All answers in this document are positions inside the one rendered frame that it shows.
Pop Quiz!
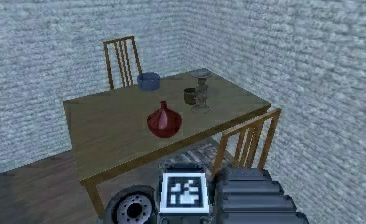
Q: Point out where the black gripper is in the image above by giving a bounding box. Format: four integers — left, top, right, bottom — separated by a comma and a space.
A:
102, 185, 159, 224

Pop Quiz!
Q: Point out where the dark red round vase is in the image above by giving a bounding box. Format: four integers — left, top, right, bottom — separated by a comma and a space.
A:
146, 100, 183, 139

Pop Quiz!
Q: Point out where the dark olive mug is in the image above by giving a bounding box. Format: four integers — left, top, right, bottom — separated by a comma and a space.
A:
183, 87, 198, 106

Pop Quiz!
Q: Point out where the blue bowl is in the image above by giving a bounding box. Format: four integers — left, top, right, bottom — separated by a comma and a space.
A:
136, 71, 161, 92

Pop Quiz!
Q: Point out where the wooden dining table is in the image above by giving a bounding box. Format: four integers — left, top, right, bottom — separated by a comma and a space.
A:
62, 68, 272, 219

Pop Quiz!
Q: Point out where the grey patterned cloth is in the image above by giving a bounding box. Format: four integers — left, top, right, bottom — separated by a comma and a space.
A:
170, 141, 235, 171

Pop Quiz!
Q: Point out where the wooden slat-back chair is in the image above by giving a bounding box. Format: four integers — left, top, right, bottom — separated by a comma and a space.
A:
102, 35, 144, 91
210, 107, 283, 179

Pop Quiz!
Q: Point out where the grey flat plate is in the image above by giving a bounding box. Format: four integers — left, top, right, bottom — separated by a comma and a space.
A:
190, 69, 213, 79

